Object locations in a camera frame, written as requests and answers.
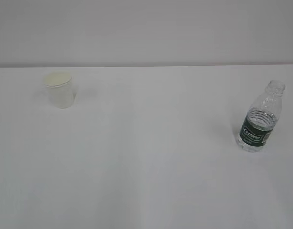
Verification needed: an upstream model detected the white paper cup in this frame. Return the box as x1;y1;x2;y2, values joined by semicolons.
43;72;74;109

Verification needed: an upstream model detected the clear green-label water bottle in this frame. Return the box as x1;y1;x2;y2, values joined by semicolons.
237;80;286;152

